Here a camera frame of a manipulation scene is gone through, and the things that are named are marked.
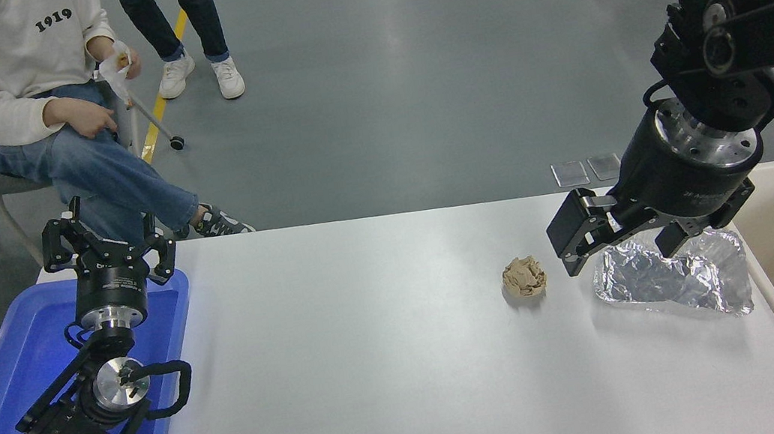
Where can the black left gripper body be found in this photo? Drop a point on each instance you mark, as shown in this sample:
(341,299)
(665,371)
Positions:
(110,286)

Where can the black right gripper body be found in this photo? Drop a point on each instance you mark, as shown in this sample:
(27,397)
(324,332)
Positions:
(678,187)

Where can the silver foil plate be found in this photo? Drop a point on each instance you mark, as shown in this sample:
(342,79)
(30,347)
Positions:
(661,281)

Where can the white tissue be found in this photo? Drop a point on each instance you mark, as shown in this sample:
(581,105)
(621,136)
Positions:
(116,77)

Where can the clear square floor plate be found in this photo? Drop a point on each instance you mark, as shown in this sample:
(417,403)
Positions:
(570,173)
(605,167)

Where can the seated person's right hand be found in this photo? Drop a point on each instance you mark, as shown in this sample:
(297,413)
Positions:
(87,117)

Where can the seated person's left hand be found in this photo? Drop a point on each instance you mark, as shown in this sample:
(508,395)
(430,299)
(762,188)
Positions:
(124,63)

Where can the crumpled tan paper ball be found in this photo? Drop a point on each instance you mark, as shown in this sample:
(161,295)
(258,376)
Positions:
(524,278)

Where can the white leg with black caster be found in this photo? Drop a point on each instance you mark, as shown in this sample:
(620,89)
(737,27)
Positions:
(154,121)

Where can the standing person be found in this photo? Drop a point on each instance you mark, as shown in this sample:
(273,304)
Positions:
(178,27)

